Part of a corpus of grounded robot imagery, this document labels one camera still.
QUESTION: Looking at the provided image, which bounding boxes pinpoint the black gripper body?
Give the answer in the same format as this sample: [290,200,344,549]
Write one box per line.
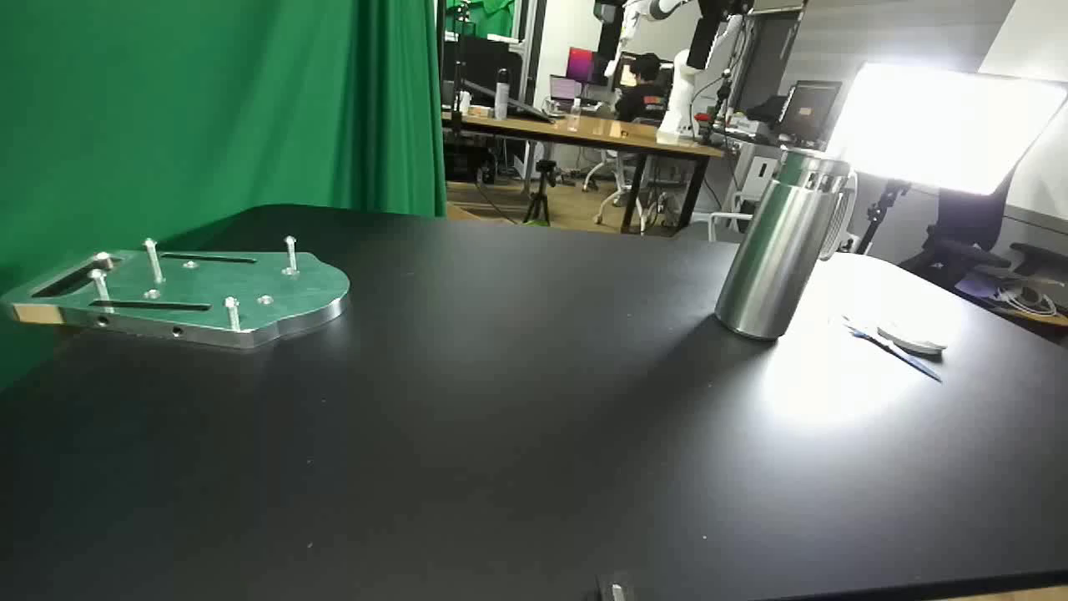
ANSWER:
[685,0,749,74]

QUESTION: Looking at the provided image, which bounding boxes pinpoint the seated person in black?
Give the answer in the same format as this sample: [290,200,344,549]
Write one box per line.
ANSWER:
[616,51,675,123]

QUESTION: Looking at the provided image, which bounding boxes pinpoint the dark laptop screen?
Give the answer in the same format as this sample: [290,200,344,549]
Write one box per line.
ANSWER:
[776,76,847,151]

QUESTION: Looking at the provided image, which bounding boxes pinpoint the pink screen monitor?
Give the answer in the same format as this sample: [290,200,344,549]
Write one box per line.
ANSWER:
[560,43,603,84]

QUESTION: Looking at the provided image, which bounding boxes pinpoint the wooden desk with black legs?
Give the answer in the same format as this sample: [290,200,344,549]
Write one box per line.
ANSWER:
[445,108,728,235]

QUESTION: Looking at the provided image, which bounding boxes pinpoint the green cloth backdrop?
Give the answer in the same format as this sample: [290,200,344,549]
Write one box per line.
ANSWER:
[441,0,522,43]

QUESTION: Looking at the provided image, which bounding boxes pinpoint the small black tripod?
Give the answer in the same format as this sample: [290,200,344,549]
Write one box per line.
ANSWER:
[522,158,559,226]

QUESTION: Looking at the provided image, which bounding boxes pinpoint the bright softbox light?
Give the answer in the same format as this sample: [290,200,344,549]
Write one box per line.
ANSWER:
[826,61,1068,200]

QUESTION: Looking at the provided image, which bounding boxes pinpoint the black swivel chair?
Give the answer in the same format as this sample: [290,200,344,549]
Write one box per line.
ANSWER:
[899,179,1068,326]

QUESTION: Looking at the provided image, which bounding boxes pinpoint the green screen curtain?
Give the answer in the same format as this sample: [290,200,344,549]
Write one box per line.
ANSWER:
[0,0,450,387]

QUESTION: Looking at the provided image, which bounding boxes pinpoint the metal mounting plate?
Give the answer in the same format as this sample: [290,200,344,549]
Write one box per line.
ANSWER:
[0,248,355,349]

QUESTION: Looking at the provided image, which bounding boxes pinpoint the stainless steel jar with handle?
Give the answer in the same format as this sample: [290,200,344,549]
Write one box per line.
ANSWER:
[710,147,863,345]

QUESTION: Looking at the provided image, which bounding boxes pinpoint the blue handled scissors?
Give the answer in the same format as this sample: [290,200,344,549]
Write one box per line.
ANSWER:
[840,318,947,384]

